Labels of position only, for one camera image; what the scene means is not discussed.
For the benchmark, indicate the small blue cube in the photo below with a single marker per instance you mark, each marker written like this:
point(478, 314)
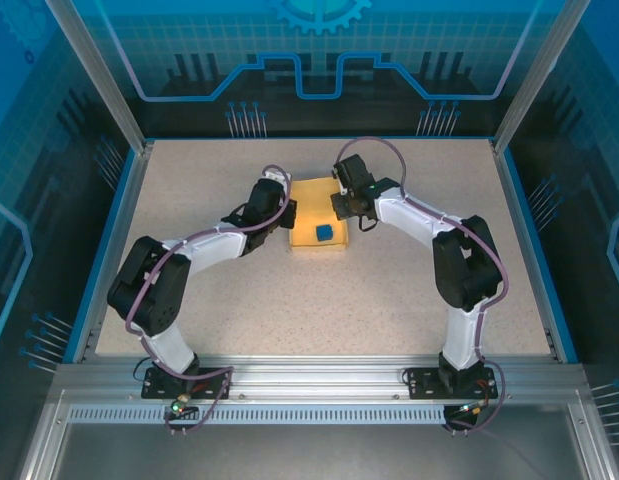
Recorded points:
point(325, 233)

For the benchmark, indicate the aluminium frame post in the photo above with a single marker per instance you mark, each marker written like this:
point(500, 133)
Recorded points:
point(539, 75)
point(105, 75)

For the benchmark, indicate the grey metal front panel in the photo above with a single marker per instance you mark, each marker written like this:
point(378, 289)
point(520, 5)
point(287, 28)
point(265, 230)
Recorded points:
point(314, 450)

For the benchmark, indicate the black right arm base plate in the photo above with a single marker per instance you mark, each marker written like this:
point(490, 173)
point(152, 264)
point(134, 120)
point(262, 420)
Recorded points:
point(419, 385)

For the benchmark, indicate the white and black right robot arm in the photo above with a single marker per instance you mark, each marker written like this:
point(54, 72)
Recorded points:
point(461, 340)

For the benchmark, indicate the yellow paper box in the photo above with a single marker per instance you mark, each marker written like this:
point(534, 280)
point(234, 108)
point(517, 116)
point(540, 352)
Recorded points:
point(309, 210)

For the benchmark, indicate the aluminium table side rail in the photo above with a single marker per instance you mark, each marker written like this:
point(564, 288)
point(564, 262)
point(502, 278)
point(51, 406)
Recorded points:
point(134, 190)
point(510, 190)

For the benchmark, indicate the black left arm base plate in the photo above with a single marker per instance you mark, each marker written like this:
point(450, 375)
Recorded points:
point(149, 385)

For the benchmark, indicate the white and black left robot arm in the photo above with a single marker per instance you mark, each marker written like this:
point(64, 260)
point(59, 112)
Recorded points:
point(171, 347)

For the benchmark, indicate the aluminium front beam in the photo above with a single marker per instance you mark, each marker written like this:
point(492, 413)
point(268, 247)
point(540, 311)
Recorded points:
point(314, 375)

